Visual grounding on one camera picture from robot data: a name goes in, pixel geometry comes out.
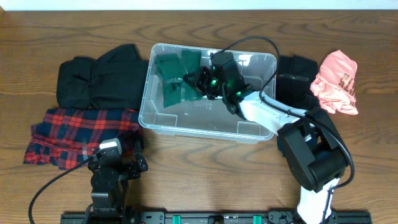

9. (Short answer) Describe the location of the large black garment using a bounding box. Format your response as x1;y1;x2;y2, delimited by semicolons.
56;44;149;110

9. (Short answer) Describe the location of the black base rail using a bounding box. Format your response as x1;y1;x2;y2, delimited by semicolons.
60;211;373;224

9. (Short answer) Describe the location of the clear plastic storage container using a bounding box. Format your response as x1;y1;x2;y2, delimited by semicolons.
139;43;277;144

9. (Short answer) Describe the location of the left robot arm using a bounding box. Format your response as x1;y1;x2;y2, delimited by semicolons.
88;138;148;218

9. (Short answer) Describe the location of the red navy plaid shirt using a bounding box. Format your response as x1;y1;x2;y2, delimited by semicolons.
23;108;144;169

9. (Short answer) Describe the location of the pink salmon printed shirt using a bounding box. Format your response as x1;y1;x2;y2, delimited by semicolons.
310;50;358;115

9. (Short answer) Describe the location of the dark green garment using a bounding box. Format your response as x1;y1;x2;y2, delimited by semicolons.
155;50;203;108

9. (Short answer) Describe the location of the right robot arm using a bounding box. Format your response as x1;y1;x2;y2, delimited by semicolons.
183;67;355;223

